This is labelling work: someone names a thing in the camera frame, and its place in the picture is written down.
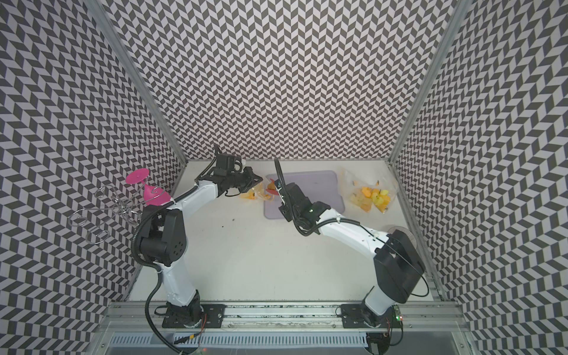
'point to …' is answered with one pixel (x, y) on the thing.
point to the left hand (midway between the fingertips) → (264, 178)
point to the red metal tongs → (271, 187)
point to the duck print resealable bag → (382, 194)
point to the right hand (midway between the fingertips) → (291, 202)
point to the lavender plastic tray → (318, 186)
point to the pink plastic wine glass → (153, 196)
